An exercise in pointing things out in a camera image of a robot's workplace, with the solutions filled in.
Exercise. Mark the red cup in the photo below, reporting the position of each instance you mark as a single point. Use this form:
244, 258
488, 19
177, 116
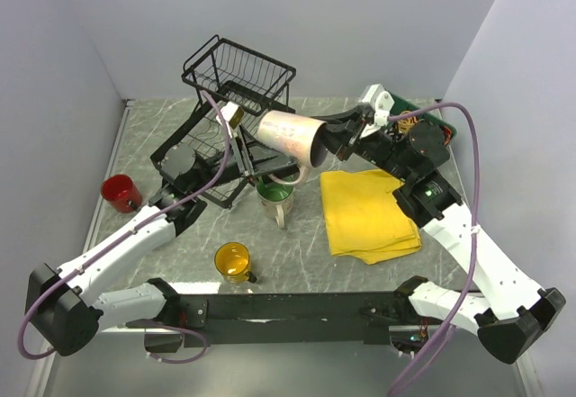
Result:
121, 193

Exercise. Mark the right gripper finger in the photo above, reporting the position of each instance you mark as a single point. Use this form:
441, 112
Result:
338, 147
346, 121

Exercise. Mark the yellow enamel mug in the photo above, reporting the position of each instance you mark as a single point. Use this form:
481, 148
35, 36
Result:
233, 262

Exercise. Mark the pink mug lilac interior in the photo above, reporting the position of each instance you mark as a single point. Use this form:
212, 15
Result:
296, 136

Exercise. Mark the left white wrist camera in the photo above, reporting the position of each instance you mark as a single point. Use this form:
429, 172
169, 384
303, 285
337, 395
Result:
232, 114

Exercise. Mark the black wire dish rack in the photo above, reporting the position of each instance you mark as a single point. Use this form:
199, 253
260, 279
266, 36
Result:
235, 86

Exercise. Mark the green compartment tray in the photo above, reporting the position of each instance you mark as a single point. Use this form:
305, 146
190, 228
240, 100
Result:
402, 106

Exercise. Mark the black front base beam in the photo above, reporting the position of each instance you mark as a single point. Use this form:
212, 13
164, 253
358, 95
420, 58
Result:
262, 318

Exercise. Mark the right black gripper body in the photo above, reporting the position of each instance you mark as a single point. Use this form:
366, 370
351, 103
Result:
365, 144

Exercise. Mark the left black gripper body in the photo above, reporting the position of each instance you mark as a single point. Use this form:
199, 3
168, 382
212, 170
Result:
214, 165

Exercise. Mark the yellow folded cloth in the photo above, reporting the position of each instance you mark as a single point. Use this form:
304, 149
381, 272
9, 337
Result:
362, 217

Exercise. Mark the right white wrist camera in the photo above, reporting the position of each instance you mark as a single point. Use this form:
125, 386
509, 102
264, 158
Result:
380, 100

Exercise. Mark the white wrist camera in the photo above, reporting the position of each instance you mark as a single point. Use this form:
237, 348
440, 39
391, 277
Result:
232, 114
380, 100

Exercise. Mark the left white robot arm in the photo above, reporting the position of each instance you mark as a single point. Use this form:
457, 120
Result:
69, 305

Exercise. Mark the yellow-brown rolled item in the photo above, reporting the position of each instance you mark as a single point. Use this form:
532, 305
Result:
405, 125

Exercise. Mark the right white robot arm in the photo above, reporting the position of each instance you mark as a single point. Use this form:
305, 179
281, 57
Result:
501, 305

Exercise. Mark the white mug green interior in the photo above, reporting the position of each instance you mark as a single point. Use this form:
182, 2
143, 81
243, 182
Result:
276, 201

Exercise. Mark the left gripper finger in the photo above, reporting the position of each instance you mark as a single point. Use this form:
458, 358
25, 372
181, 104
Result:
271, 168
241, 153

